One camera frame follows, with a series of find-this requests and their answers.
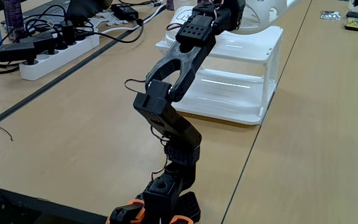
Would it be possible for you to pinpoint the white slipper with dog print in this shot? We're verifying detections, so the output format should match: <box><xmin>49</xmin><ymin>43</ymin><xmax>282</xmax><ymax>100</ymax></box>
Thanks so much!
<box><xmin>165</xmin><ymin>6</ymin><xmax>198</xmax><ymax>44</ymax></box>
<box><xmin>237</xmin><ymin>0</ymin><xmax>304</xmax><ymax>30</ymax></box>

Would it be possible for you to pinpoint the white shoe rack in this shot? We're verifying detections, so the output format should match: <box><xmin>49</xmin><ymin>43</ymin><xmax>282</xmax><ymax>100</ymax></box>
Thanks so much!
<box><xmin>155</xmin><ymin>24</ymin><xmax>284</xmax><ymax>126</ymax></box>

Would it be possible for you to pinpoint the white paper cup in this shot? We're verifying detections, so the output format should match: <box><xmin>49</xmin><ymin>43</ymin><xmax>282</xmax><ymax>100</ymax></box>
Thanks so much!
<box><xmin>173</xmin><ymin>0</ymin><xmax>194</xmax><ymax>8</ymax></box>

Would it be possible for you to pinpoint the silver foil wrapper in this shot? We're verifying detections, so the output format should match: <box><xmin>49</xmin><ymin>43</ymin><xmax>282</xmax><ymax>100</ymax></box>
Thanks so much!
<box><xmin>320</xmin><ymin>10</ymin><xmax>342</xmax><ymax>21</ymax></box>

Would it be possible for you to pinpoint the black power adapter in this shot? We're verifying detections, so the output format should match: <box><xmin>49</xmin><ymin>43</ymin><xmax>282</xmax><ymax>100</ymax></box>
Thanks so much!
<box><xmin>110</xmin><ymin>2</ymin><xmax>139</xmax><ymax>21</ymax></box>

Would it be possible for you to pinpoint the white printed plastic part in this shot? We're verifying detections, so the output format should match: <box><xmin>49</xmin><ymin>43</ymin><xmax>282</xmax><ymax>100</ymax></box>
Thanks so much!
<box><xmin>87</xmin><ymin>11</ymin><xmax>129</xmax><ymax>30</ymax></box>

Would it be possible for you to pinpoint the black power plug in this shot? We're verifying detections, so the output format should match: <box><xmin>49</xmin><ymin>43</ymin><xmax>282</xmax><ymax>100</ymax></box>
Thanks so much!
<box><xmin>60</xmin><ymin>20</ymin><xmax>76</xmax><ymax>46</ymax></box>

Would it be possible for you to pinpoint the white power strip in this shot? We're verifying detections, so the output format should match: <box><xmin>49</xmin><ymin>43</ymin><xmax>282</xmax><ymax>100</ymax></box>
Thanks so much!
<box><xmin>19</xmin><ymin>33</ymin><xmax>101</xmax><ymax>82</ymax></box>

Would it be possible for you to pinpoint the black plug-in adapter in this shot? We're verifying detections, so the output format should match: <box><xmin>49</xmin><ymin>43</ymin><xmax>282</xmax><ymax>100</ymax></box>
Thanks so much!
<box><xmin>20</xmin><ymin>32</ymin><xmax>55</xmax><ymax>55</ymax></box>
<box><xmin>0</xmin><ymin>42</ymin><xmax>37</xmax><ymax>66</ymax></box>

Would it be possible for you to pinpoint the tall purple drink can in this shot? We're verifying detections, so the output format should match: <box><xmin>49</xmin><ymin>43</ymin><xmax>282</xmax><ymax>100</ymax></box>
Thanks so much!
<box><xmin>3</xmin><ymin>0</ymin><xmax>26</xmax><ymax>41</ymax></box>

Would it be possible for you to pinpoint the black cable with connector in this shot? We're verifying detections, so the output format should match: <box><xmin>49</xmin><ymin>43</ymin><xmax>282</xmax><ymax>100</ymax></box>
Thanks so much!
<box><xmin>73</xmin><ymin>18</ymin><xmax>145</xmax><ymax>44</ymax></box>

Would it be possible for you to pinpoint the white power cable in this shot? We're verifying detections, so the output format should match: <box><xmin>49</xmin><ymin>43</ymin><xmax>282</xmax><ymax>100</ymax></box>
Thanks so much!
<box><xmin>99</xmin><ymin>2</ymin><xmax>167</xmax><ymax>35</ymax></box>

